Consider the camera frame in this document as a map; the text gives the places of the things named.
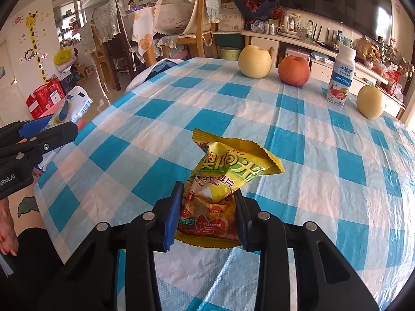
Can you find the water bottle green label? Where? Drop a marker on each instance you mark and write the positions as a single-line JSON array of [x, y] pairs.
[[309, 32]]

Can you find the pink plastic bin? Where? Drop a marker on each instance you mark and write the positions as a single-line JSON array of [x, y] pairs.
[[80, 124]]

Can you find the blue checked tablecloth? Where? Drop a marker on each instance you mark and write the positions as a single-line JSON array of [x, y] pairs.
[[291, 155]]

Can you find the red gift bag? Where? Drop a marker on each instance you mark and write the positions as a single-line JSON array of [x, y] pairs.
[[394, 81]]

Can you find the person's left hand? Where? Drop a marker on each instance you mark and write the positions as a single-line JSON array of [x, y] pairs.
[[6, 230]]

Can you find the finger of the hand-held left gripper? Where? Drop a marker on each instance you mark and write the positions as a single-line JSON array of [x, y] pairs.
[[52, 139], [35, 128]]

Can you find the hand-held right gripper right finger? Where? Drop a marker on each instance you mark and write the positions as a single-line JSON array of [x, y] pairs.
[[246, 230]]

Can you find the dark wooden chair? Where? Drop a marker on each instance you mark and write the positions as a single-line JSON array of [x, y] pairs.
[[120, 51]]

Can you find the yellow pear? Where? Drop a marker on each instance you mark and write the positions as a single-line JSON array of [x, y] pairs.
[[255, 61], [370, 102]]

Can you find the red apple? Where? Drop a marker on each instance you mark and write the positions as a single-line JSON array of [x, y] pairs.
[[294, 71]]

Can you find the yellow plastic bag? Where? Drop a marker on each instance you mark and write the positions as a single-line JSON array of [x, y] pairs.
[[63, 56]]

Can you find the black television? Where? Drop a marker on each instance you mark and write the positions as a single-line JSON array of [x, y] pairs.
[[337, 3]]

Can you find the wrapped pack of silver cans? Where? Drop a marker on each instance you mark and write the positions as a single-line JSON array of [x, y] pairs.
[[264, 27]]

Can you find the artificial flower arrangement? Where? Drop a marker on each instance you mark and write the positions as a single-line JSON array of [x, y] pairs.
[[394, 58]]

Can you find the pink storage box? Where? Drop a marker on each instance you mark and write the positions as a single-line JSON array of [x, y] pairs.
[[296, 53]]

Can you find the person's black trouser leg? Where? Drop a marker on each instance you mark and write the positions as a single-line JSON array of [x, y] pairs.
[[35, 256]]

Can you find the green waste bin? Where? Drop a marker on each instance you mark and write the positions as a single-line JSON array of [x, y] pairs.
[[229, 53]]

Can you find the small clear bottle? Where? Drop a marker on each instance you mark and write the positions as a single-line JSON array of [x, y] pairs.
[[339, 39]]

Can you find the white TV cabinet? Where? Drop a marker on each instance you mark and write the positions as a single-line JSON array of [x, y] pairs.
[[259, 43]]

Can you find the grey lace chair cover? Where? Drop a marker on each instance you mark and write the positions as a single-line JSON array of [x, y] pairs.
[[107, 22]]

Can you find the dark blue flower bouquet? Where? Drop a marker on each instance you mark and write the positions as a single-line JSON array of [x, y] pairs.
[[254, 3]]

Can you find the glass electric kettle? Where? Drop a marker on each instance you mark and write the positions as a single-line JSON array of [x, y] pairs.
[[288, 24]]

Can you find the yellow snack packet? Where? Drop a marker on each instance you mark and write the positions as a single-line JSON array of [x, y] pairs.
[[227, 171]]

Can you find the gold gift bag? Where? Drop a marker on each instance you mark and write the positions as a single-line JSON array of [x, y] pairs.
[[364, 48]]

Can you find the giraffe wall sticker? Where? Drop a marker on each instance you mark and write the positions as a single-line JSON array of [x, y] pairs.
[[32, 42]]

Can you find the red gift box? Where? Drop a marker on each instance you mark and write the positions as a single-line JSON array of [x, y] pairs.
[[47, 95]]

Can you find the white cloth orange print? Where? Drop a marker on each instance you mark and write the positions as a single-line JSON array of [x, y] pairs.
[[144, 39]]

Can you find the cream printed chair cover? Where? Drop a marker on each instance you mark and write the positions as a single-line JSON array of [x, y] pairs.
[[176, 9]]

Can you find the light blue lace cloth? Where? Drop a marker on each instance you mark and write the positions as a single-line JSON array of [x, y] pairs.
[[212, 1]]

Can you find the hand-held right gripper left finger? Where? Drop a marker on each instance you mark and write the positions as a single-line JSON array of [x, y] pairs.
[[171, 223]]

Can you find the white yogurt bottle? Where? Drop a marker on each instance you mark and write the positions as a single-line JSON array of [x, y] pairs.
[[340, 81]]

